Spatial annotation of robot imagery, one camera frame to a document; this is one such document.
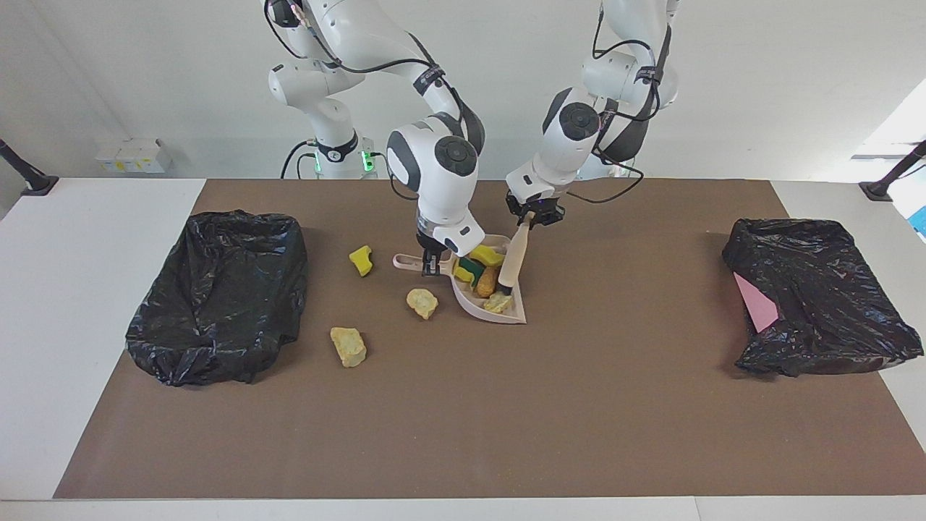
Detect beige brush with black bristles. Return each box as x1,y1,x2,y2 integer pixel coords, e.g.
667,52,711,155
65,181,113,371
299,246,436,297
494,212,536,301

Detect beige plastic dustpan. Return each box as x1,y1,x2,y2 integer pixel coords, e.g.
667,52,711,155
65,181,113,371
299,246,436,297
393,233,527,324

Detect pink bin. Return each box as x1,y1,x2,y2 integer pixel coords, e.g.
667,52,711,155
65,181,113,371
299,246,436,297
734,272,779,334

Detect black trash bag bin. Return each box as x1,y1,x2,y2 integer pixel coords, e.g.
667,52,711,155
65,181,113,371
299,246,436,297
125,211,308,386

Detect black bag over pink bin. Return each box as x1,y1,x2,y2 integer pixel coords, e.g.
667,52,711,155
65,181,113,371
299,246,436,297
722,218,925,378

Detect brown table mat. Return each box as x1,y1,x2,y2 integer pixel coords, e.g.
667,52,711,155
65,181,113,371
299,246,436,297
54,179,926,500

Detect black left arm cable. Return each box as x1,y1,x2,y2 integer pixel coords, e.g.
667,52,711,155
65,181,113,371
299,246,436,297
564,22,674,205

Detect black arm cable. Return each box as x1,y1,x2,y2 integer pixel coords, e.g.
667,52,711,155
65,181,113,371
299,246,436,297
564,22,674,205
264,0,464,145

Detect black base cable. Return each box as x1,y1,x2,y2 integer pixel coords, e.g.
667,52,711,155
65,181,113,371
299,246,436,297
281,140,319,179

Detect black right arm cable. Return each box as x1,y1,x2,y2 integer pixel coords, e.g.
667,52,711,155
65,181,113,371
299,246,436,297
264,0,464,145

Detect white wall socket boxes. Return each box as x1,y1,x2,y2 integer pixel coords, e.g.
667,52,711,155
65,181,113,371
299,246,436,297
95,139,173,174

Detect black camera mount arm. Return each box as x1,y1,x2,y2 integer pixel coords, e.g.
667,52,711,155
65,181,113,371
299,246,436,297
0,139,59,196
859,141,926,202

